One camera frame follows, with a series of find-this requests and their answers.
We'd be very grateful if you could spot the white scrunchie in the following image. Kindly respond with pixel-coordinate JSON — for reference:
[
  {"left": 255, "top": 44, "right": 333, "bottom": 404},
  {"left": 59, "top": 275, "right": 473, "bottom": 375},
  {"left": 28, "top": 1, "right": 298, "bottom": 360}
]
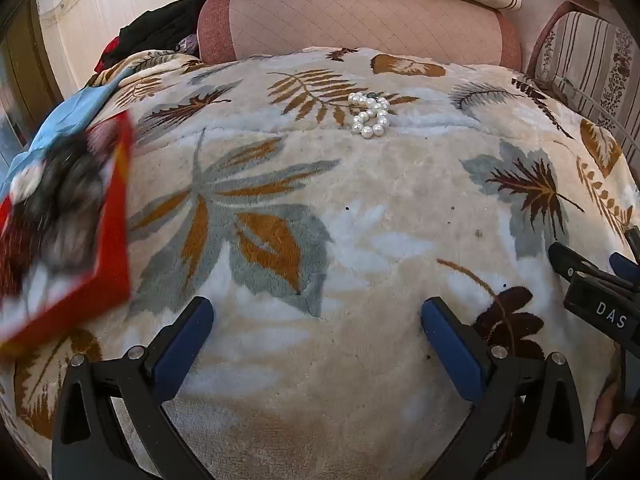
[{"left": 7, "top": 167, "right": 49, "bottom": 202}]

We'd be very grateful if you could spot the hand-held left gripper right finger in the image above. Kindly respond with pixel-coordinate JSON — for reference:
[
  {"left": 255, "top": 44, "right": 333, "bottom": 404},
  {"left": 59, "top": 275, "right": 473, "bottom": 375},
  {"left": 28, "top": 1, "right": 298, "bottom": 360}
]
[{"left": 421, "top": 296, "right": 588, "bottom": 480}]

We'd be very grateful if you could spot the black clothes pile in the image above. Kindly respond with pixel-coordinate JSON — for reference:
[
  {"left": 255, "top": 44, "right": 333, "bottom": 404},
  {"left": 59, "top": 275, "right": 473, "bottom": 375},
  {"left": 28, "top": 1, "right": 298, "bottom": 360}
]
[{"left": 95, "top": 0, "right": 211, "bottom": 73}]

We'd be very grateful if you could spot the light blue cloth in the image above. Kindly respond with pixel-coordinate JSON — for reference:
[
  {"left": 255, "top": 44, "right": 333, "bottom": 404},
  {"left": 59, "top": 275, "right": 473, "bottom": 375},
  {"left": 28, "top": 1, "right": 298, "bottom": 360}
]
[{"left": 0, "top": 77, "right": 127, "bottom": 201}]

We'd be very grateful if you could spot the grey fuzzy scrunchie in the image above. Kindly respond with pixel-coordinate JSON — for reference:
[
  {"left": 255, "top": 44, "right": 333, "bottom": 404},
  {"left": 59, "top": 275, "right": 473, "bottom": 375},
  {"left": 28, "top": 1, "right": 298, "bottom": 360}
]
[{"left": 15, "top": 130, "right": 117, "bottom": 272}]

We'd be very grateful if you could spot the person's right hand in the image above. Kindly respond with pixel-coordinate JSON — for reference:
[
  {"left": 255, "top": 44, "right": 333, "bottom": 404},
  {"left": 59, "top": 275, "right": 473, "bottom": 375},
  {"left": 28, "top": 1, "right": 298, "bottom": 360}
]
[{"left": 585, "top": 379, "right": 640, "bottom": 468}]

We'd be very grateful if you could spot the red cardboard box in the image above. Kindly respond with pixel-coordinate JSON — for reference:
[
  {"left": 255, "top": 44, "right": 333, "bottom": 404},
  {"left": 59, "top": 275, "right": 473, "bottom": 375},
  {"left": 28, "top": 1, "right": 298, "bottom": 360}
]
[{"left": 0, "top": 110, "right": 137, "bottom": 357}]

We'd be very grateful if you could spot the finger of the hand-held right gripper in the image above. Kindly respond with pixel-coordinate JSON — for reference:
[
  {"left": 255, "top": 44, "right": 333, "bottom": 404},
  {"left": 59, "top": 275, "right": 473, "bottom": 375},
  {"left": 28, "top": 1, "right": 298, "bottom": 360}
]
[
  {"left": 548, "top": 241, "right": 623, "bottom": 287},
  {"left": 609, "top": 225, "right": 640, "bottom": 292}
]

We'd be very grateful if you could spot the leaf print fleece blanket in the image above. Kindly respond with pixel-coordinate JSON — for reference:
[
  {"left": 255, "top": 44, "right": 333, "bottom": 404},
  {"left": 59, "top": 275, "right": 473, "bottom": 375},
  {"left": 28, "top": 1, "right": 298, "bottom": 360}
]
[{"left": 0, "top": 46, "right": 640, "bottom": 480}]

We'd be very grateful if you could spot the white pearl bracelet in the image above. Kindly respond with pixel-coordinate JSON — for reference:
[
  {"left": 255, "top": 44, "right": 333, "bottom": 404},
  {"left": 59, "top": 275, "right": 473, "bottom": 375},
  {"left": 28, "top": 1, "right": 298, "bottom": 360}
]
[{"left": 347, "top": 91, "right": 392, "bottom": 139}]

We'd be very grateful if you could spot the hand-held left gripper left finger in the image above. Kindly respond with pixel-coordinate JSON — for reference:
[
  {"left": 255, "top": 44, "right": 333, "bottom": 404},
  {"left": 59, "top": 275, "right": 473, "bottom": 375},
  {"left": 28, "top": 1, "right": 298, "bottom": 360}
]
[{"left": 51, "top": 296, "right": 216, "bottom": 480}]

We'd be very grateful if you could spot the wooden door with glass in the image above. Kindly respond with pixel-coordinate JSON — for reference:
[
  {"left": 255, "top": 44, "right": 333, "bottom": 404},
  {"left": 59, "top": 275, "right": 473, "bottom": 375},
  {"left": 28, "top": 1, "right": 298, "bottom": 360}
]
[{"left": 0, "top": 0, "right": 66, "bottom": 171}]

